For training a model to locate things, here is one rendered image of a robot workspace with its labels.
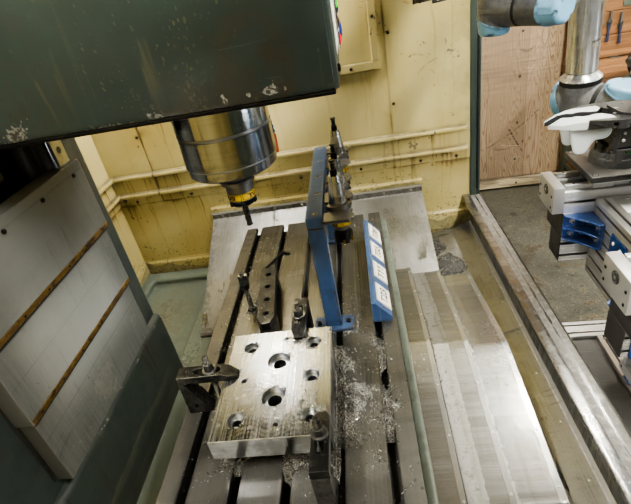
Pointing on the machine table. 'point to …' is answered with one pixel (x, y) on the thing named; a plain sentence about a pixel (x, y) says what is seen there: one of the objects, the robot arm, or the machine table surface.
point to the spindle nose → (226, 145)
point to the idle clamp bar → (268, 301)
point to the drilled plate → (275, 438)
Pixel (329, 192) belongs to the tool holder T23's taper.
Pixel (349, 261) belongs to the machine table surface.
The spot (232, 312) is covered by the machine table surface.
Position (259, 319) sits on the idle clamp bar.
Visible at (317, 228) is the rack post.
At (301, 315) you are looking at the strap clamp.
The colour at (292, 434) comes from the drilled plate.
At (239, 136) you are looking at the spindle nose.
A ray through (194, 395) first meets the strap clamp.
